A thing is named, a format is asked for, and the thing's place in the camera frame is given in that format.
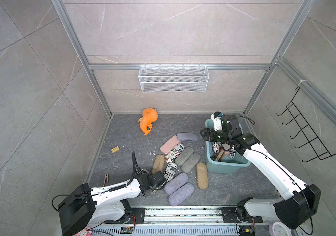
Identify pink white clock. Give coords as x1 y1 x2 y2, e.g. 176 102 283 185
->
269 221 292 236

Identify wooden clothes peg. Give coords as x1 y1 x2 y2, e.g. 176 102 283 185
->
103 173 109 185

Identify black wire hook rack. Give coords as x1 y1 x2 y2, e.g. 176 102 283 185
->
276 86 336 163

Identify metal base rail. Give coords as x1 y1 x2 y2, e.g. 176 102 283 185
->
58 206 304 236

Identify pink toy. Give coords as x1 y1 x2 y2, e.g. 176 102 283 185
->
75 228 92 236

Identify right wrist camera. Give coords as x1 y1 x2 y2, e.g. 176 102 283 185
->
211 112 223 131

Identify tan fabric case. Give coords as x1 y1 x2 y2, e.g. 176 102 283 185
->
152 154 166 174
196 162 208 190

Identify newspaper case under pink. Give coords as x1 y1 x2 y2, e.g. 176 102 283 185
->
165 143 185 163

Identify plaid brown glasses case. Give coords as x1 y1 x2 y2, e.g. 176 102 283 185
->
212 149 227 162

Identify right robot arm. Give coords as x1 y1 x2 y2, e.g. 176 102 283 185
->
200 128 321 229

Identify teal plastic storage box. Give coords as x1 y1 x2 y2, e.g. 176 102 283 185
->
204 118 252 175

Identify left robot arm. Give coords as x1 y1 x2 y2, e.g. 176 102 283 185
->
55 153 167 236

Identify flag newspaper print case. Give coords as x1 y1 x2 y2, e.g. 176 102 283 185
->
212 142 221 153

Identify purple fabric case top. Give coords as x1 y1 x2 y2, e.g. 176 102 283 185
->
177 133 198 142

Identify pink flat case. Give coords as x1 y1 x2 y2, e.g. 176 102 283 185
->
160 135 181 155

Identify white wire mesh basket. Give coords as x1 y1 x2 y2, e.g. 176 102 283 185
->
138 65 209 93

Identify purple fabric case middle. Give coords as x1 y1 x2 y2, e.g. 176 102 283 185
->
164 173 189 195

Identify grey fabric glasses case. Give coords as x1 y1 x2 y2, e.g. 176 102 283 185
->
175 147 194 166

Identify purple fabric case bottom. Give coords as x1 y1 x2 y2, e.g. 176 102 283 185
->
169 183 195 207

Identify purple fabric case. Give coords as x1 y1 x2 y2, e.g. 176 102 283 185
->
164 173 189 195
169 183 195 207
177 133 198 142

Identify orange plush whale toy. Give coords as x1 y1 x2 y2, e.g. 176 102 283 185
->
138 108 158 136

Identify gold binder clip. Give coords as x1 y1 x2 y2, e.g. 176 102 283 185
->
111 147 120 153

